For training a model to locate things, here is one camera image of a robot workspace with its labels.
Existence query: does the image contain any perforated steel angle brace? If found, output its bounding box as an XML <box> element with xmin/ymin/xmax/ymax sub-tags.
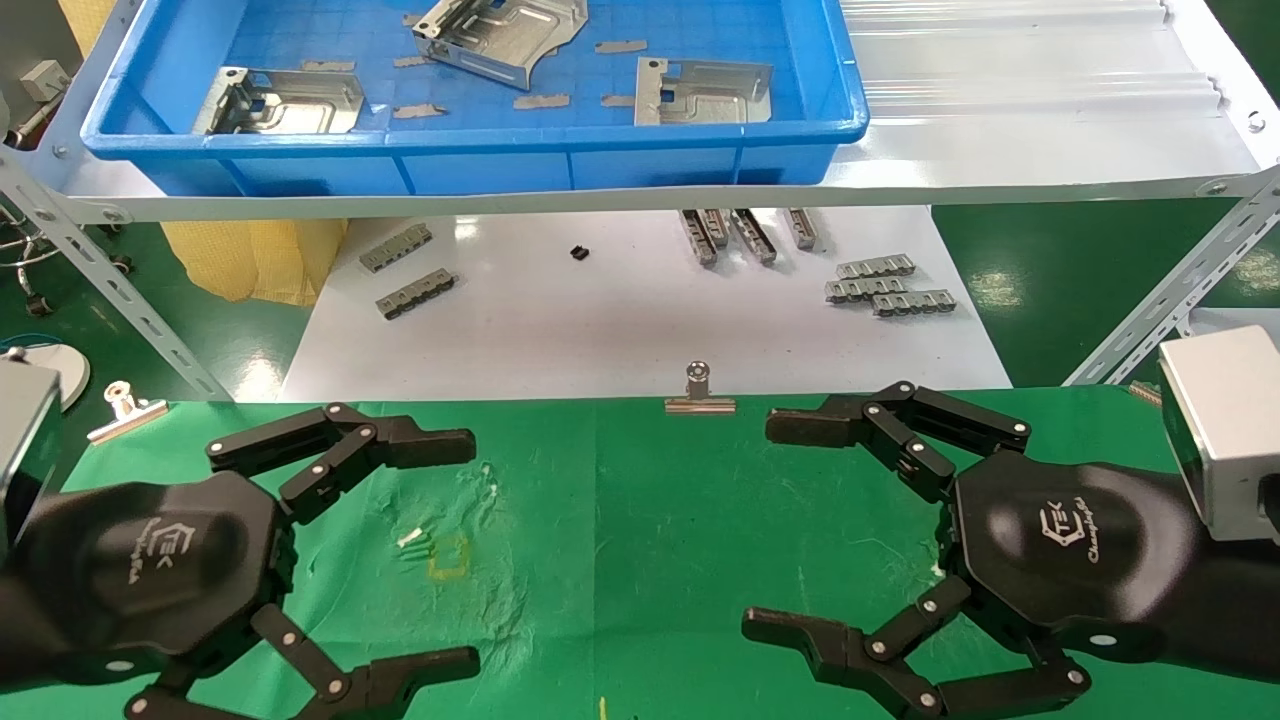
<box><xmin>0</xmin><ymin>150</ymin><xmax>233</xmax><ymax>401</ymax></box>
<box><xmin>1062</xmin><ymin>165</ymin><xmax>1280</xmax><ymax>388</ymax></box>

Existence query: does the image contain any white round base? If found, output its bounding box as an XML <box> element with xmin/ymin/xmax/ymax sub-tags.
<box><xmin>0</xmin><ymin>343</ymin><xmax>91</xmax><ymax>411</ymax></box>

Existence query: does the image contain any stamped metal bracket part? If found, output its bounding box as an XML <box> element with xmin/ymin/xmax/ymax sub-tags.
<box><xmin>192</xmin><ymin>67</ymin><xmax>365</xmax><ymax>136</ymax></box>
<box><xmin>412</xmin><ymin>0</ymin><xmax>589</xmax><ymax>91</ymax></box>
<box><xmin>634</xmin><ymin>57</ymin><xmax>774</xmax><ymax>127</ymax></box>

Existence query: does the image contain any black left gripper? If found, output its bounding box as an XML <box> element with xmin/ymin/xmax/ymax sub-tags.
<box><xmin>20</xmin><ymin>470</ymin><xmax>482</xmax><ymax>720</ymax></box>

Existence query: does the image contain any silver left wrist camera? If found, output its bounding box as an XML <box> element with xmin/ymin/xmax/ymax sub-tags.
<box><xmin>0</xmin><ymin>360</ymin><xmax>63</xmax><ymax>561</ymax></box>

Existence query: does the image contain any blue plastic bin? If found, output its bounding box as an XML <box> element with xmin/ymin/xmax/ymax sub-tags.
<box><xmin>80</xmin><ymin>0</ymin><xmax>869</xmax><ymax>196</ymax></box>

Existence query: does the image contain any white metal shelf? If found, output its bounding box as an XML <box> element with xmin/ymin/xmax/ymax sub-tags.
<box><xmin>0</xmin><ymin>0</ymin><xmax>1280</xmax><ymax>223</ymax></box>

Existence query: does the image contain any green table cloth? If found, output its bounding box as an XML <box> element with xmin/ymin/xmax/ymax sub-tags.
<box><xmin>0</xmin><ymin>385</ymin><xmax>1280</xmax><ymax>720</ymax></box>

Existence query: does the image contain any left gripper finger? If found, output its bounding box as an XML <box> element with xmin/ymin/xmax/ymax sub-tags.
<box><xmin>207</xmin><ymin>403</ymin><xmax>477</xmax><ymax>526</ymax></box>

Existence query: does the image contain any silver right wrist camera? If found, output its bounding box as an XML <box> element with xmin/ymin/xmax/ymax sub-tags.
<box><xmin>1158</xmin><ymin>325</ymin><xmax>1280</xmax><ymax>546</ymax></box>

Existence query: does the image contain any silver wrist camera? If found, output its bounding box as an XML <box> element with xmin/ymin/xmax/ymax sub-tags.
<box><xmin>0</xmin><ymin>360</ymin><xmax>63</xmax><ymax>561</ymax></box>
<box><xmin>1158</xmin><ymin>325</ymin><xmax>1280</xmax><ymax>546</ymax></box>

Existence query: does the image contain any silver binder clip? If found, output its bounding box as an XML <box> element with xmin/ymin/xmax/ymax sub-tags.
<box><xmin>665</xmin><ymin>361</ymin><xmax>737</xmax><ymax>415</ymax></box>
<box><xmin>87</xmin><ymin>381</ymin><xmax>168</xmax><ymax>444</ymax></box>

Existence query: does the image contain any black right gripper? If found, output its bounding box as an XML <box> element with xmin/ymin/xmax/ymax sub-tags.
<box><xmin>742</xmin><ymin>380</ymin><xmax>1203</xmax><ymax>720</ymax></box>

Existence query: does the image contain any white ribbed plastic sheet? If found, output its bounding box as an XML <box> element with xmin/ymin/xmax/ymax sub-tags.
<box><xmin>838</xmin><ymin>0</ymin><xmax>1226</xmax><ymax>119</ymax></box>

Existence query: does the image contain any small grey box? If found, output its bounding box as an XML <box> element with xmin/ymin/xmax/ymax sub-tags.
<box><xmin>20</xmin><ymin>60</ymin><xmax>71</xmax><ymax>101</ymax></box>

